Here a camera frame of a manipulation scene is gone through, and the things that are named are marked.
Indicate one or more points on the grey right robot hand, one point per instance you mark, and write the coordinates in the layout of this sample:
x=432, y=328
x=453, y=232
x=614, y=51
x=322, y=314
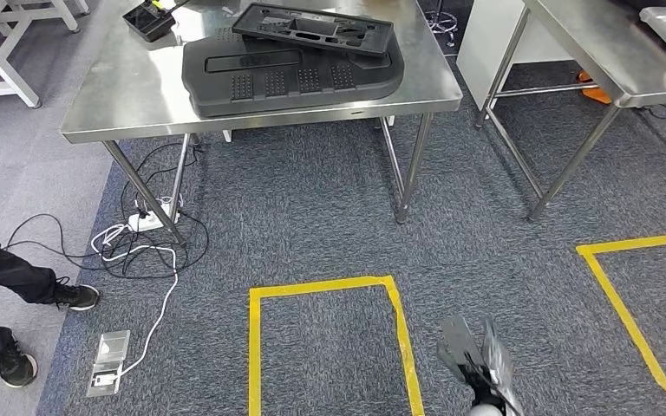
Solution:
x=499, y=362

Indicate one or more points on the black plastic panel with cutouts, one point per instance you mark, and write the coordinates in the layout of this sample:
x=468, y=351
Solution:
x=252, y=26

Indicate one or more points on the stainless steel workbench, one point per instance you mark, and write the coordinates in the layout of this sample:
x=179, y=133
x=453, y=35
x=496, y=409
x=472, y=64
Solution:
x=126, y=97

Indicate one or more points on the yellow floor tape square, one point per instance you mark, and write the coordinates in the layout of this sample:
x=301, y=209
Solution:
x=614, y=298
x=255, y=356

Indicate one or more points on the orange object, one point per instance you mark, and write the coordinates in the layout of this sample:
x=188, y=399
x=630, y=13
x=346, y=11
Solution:
x=594, y=92

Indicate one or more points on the steel table with white panel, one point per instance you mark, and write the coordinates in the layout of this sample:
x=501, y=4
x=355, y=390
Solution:
x=586, y=40

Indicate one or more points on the black round stool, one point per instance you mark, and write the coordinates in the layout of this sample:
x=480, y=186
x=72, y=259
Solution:
x=442, y=23

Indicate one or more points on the white power strip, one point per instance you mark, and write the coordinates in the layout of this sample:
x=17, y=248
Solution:
x=146, y=221

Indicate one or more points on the metal floor socket plate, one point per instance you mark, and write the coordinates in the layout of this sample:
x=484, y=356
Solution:
x=109, y=356

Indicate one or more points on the small black tray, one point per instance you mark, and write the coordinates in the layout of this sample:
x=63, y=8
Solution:
x=146, y=23

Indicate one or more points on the person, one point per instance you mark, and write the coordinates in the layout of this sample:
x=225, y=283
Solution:
x=0, y=270

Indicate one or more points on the white table frame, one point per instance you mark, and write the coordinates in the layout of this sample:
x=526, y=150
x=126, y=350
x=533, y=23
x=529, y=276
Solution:
x=0, y=63

